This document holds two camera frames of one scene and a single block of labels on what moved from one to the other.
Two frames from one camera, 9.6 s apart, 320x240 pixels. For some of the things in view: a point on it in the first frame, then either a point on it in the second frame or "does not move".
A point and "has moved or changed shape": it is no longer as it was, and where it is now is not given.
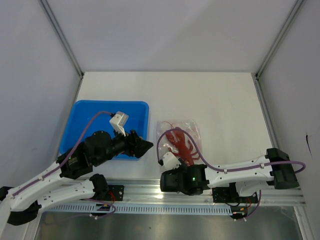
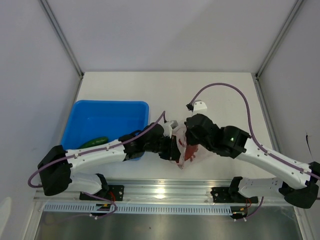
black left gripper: x=136 y=146 -> x=172 y=152
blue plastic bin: x=138 y=120 does not move
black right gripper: x=182 y=167 -> x=191 y=141
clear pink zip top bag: x=181 y=137 has moved or changed shape
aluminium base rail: x=148 y=192 does not move
